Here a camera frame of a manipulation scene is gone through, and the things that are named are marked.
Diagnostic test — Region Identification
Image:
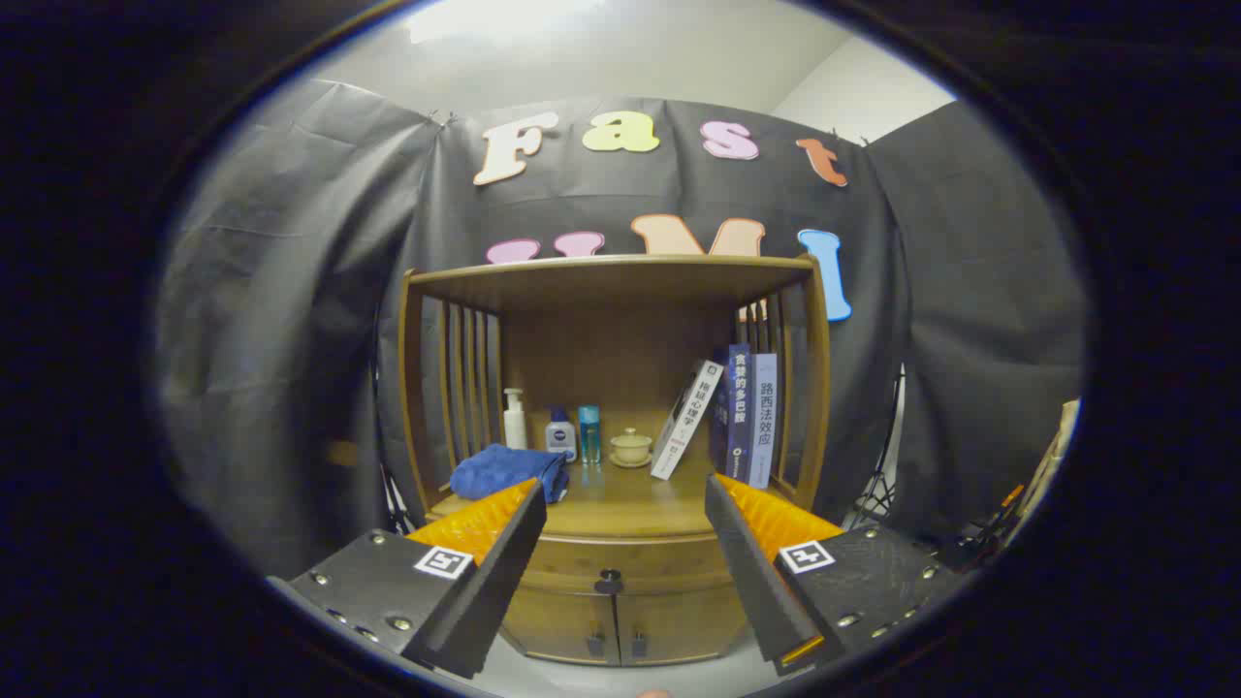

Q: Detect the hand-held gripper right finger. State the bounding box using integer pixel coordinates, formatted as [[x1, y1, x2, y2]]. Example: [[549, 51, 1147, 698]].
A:
[[704, 472, 973, 678]]

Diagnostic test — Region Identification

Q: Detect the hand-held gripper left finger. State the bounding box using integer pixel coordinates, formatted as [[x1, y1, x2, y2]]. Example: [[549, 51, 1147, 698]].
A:
[[267, 477, 549, 681]]

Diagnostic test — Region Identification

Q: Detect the wooden drawer with black knob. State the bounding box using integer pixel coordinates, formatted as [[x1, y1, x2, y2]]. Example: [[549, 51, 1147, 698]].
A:
[[524, 533, 738, 596]]

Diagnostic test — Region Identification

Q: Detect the wooden countertop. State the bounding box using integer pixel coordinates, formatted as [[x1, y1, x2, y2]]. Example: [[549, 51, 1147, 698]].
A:
[[427, 456, 806, 540]]

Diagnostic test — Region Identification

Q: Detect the wooden cabinet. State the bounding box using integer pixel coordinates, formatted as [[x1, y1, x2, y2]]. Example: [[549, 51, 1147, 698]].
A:
[[376, 254, 835, 668]]

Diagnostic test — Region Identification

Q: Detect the folded blue towel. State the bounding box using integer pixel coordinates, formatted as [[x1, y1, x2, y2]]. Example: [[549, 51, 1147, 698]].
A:
[[449, 444, 571, 505]]

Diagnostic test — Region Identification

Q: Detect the black tripod stand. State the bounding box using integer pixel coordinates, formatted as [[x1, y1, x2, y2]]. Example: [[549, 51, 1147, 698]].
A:
[[843, 368, 907, 529]]

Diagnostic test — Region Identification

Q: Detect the pale grey book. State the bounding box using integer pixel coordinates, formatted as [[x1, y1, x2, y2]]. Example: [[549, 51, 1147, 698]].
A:
[[748, 353, 779, 490]]

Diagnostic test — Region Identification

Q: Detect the dark blue book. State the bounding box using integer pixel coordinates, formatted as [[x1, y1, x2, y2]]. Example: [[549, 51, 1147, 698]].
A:
[[708, 343, 754, 484]]

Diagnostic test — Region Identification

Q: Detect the white bottle with blue cap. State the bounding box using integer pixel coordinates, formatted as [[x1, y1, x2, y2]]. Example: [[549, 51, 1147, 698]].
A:
[[545, 406, 578, 462]]

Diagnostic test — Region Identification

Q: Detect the white book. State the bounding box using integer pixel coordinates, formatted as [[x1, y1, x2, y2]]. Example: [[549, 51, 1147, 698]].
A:
[[650, 360, 725, 482]]

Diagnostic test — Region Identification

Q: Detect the cream lidded teacup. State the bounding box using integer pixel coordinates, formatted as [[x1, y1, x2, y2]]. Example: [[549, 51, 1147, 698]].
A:
[[609, 428, 654, 469]]

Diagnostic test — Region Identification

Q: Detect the black equipment with orange part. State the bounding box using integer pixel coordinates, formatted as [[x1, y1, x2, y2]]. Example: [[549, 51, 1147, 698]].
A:
[[945, 485, 1029, 575]]

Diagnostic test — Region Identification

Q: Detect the pale wooden board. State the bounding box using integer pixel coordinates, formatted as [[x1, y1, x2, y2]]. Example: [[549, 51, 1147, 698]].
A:
[[1028, 399, 1080, 515]]

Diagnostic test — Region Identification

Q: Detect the black backdrop cloth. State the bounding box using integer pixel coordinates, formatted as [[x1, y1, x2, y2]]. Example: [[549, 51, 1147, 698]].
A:
[[155, 78, 1087, 583]]

